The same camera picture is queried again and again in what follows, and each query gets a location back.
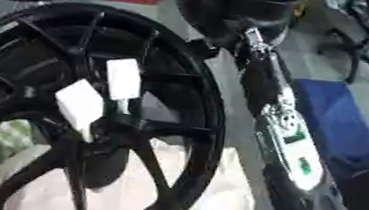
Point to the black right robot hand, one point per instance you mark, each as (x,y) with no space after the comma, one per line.
(259,77)

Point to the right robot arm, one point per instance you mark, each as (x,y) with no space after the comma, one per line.
(296,157)

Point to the black spoked wheel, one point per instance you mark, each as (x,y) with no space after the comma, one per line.
(196,88)

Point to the blue fabric object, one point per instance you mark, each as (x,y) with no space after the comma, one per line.
(333,118)

